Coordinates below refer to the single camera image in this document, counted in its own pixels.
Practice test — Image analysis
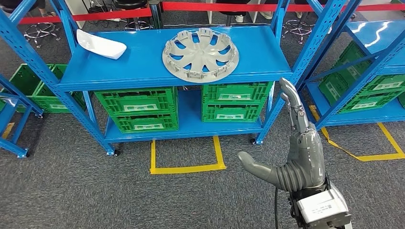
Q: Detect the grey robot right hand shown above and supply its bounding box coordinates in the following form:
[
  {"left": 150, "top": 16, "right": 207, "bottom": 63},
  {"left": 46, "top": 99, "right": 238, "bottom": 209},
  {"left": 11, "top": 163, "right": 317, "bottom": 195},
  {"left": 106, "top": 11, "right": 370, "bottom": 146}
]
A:
[{"left": 237, "top": 78, "right": 327, "bottom": 192}]

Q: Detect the grey plastic wheel hubcap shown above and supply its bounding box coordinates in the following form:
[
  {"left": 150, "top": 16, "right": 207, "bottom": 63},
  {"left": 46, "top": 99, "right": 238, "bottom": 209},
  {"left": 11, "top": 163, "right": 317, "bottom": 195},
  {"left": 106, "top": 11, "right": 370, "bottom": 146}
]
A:
[{"left": 162, "top": 28, "right": 240, "bottom": 84}]

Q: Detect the blue metal shelf rack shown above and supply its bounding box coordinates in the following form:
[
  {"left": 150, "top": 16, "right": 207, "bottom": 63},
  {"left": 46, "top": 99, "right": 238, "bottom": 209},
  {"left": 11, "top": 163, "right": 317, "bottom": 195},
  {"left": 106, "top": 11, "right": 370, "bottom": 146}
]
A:
[
  {"left": 0, "top": 0, "right": 348, "bottom": 158},
  {"left": 290, "top": 0, "right": 405, "bottom": 140},
  {"left": 0, "top": 75, "right": 45, "bottom": 159}
]

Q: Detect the yellow floor tape outline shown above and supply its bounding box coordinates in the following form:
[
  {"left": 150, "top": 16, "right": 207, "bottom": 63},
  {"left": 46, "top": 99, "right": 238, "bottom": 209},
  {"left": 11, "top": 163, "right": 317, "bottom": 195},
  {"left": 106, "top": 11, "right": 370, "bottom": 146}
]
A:
[{"left": 308, "top": 104, "right": 405, "bottom": 162}]

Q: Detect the black stool chrome base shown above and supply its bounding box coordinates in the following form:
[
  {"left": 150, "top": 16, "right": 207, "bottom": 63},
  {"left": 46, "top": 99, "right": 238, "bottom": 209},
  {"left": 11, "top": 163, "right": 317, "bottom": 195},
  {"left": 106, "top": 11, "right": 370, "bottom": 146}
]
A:
[
  {"left": 282, "top": 18, "right": 314, "bottom": 44},
  {"left": 217, "top": 9, "right": 249, "bottom": 27},
  {"left": 114, "top": 0, "right": 155, "bottom": 31},
  {"left": 24, "top": 21, "right": 62, "bottom": 49}
]

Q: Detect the red barrier belt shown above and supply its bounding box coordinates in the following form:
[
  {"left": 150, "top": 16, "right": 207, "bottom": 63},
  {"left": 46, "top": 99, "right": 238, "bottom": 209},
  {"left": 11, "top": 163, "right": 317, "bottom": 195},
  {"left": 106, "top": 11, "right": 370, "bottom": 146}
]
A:
[
  {"left": 18, "top": 7, "right": 152, "bottom": 25},
  {"left": 161, "top": 1, "right": 405, "bottom": 12}
]

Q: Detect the white plastic mirror cover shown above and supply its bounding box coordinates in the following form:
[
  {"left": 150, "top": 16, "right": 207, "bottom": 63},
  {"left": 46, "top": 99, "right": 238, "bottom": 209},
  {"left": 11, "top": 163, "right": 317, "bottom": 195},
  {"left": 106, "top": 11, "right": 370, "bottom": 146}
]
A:
[{"left": 76, "top": 29, "right": 128, "bottom": 60}]

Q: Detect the black router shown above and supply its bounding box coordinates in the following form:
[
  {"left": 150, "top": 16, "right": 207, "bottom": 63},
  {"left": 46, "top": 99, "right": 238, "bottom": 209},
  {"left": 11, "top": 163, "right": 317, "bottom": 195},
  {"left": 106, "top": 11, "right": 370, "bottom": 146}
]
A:
[{"left": 88, "top": 5, "right": 109, "bottom": 15}]

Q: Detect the yellow floor tape strip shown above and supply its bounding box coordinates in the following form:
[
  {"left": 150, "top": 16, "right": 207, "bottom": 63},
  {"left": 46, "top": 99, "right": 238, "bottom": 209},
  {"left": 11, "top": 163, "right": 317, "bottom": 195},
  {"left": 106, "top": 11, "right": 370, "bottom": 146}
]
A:
[{"left": 1, "top": 122, "right": 15, "bottom": 140}]

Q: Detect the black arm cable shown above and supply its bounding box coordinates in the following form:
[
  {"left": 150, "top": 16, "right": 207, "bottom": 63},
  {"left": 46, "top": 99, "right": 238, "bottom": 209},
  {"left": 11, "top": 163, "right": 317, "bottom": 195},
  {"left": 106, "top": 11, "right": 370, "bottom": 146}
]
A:
[{"left": 273, "top": 188, "right": 281, "bottom": 229}]

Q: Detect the black barrier post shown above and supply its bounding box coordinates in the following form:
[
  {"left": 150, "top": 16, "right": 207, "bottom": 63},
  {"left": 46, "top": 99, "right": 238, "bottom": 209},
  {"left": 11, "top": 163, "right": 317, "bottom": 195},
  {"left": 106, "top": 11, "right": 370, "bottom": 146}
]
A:
[{"left": 148, "top": 0, "right": 163, "bottom": 30}]

